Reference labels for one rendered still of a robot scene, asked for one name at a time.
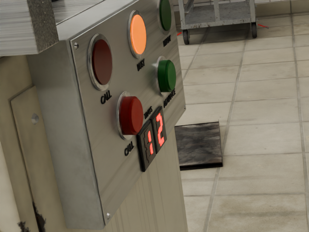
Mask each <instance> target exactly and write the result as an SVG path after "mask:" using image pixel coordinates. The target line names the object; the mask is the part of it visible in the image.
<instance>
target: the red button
mask: <svg viewBox="0 0 309 232"><path fill-rule="evenodd" d="M120 117H121V124H122V128H123V131H124V132H125V134H126V135H137V134H138V133H139V132H140V130H141V128H142V125H143V108H142V104H141V102H140V100H139V99H138V98H137V97H136V96H127V97H125V98H124V100H123V102H122V105H121V112H120Z"/></svg>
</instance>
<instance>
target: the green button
mask: <svg viewBox="0 0 309 232"><path fill-rule="evenodd" d="M159 83H160V87H161V90H162V91H163V92H164V93H167V92H172V91H173V89H174V88H175V85H176V70H175V66H174V64H173V62H172V61H171V60H162V61H161V63H160V66H159Z"/></svg>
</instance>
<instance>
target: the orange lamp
mask: <svg viewBox="0 0 309 232"><path fill-rule="evenodd" d="M132 41H133V44H134V47H135V50H136V51H137V53H138V54H142V53H143V51H144V49H145V45H146V30H145V26H144V22H143V20H142V18H141V17H140V16H139V15H136V16H135V17H134V19H133V22H132Z"/></svg>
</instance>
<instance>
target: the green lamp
mask: <svg viewBox="0 0 309 232"><path fill-rule="evenodd" d="M160 17H161V22H162V25H163V28H164V29H165V31H168V30H169V28H170V26H171V8H170V4H169V1H168V0H161V5H160Z"/></svg>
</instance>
